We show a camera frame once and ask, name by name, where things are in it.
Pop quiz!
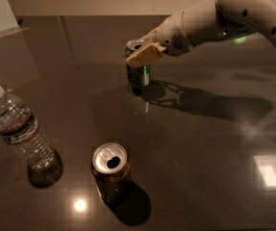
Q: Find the green soda can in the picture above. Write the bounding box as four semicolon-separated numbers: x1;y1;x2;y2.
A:
125;39;151;89

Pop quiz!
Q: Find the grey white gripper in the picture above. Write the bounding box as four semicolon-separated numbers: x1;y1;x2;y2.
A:
126;11;194;68

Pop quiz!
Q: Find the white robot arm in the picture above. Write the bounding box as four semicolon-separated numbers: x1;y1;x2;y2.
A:
126;0;276;68

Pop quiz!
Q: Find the brown soda can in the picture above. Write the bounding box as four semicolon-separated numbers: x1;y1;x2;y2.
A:
91;142;131;205

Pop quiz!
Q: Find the clear plastic water bottle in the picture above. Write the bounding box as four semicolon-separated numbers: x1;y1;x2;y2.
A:
0;86;63;188

